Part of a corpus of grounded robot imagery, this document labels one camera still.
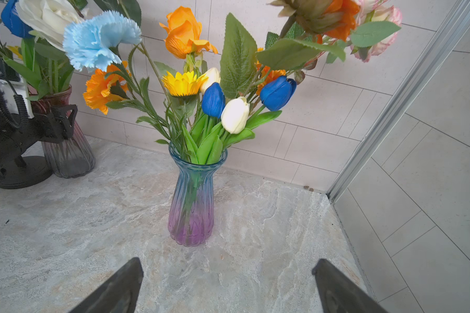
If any dark red glass vase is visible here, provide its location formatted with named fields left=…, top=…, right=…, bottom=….
left=31, top=86, right=96, bottom=179

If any pink roses stem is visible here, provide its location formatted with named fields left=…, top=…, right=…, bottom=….
left=319, top=1, right=402, bottom=63

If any orange carnation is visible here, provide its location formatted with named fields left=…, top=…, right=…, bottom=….
left=83, top=65, right=129, bottom=115

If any white tulip right vase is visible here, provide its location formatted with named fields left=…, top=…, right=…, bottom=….
left=221, top=97, right=255, bottom=149

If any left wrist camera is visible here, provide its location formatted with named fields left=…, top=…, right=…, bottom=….
left=0, top=59, right=34, bottom=119

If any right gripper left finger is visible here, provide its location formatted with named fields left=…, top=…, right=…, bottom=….
left=70, top=257, right=144, bottom=313

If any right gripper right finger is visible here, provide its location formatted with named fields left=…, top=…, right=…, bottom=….
left=312, top=259, right=387, bottom=313

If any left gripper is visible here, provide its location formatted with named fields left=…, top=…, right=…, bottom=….
left=0, top=91, right=78, bottom=180

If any blue tulip vase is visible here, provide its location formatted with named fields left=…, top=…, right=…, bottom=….
left=190, top=82, right=225, bottom=147
left=245, top=76, right=297, bottom=130

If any orange rose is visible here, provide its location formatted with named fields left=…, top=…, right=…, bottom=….
left=159, top=6, right=218, bottom=67

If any blue purple glass vase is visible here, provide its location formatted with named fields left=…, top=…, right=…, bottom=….
left=168, top=146, right=228, bottom=246

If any orange gerbera flower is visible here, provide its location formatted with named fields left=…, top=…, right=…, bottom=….
left=254, top=0, right=362, bottom=95

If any white rose left vase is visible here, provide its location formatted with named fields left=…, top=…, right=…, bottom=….
left=16, top=0, right=84, bottom=52

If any light blue carnation right vase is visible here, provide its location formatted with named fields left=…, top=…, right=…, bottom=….
left=62, top=10, right=169, bottom=138

